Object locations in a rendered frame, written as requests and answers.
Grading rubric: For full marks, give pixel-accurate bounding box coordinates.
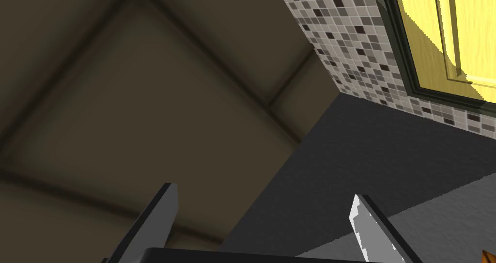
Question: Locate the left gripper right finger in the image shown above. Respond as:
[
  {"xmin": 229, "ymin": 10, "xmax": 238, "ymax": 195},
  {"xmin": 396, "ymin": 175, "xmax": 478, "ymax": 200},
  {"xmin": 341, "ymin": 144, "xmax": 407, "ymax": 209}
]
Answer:
[{"xmin": 349, "ymin": 194, "xmax": 423, "ymax": 263}]

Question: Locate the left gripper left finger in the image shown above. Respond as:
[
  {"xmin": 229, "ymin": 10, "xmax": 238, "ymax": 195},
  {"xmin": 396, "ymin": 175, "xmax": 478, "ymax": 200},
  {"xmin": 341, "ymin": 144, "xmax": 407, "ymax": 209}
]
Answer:
[{"xmin": 108, "ymin": 183, "xmax": 179, "ymax": 263}]

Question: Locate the yellow wooden door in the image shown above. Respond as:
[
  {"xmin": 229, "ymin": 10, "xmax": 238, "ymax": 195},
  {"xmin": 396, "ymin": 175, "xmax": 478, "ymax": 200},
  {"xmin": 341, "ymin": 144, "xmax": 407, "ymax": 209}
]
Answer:
[{"xmin": 393, "ymin": 0, "xmax": 496, "ymax": 102}]

